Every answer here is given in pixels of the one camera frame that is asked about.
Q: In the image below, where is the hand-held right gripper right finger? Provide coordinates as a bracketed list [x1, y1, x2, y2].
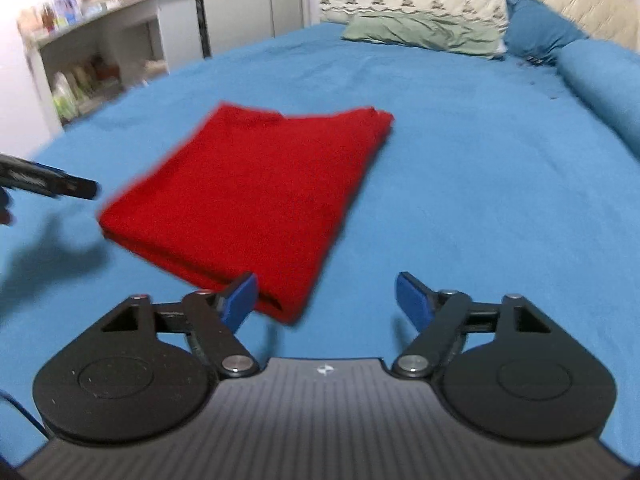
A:
[389, 271, 552, 379]

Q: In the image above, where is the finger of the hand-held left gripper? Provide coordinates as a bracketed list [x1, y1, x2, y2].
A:
[0, 153, 100, 200]

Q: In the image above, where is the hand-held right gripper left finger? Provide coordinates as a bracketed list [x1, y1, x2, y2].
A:
[100, 272, 261, 379]

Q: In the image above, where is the red knit sweater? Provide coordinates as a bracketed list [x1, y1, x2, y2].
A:
[96, 101, 396, 322]

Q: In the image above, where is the bed with blue sheet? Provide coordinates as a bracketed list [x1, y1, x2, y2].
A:
[0, 22, 640, 467]

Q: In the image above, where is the blue photo card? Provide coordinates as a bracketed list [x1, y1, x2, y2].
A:
[52, 0, 83, 23]

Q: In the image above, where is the white desk with shelves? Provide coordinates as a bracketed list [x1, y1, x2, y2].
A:
[20, 0, 197, 128]

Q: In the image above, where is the white and grey wardrobe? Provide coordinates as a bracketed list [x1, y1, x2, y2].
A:
[189, 0, 322, 57]

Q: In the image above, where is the green pillow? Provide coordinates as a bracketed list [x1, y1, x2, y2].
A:
[341, 12, 506, 59]

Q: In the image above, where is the blue duvet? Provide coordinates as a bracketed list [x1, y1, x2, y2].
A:
[555, 39, 640, 162]

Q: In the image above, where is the blue pillow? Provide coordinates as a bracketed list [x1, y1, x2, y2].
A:
[502, 0, 591, 66]

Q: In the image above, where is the blue cable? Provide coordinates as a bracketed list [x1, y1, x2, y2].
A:
[0, 390, 47, 436]

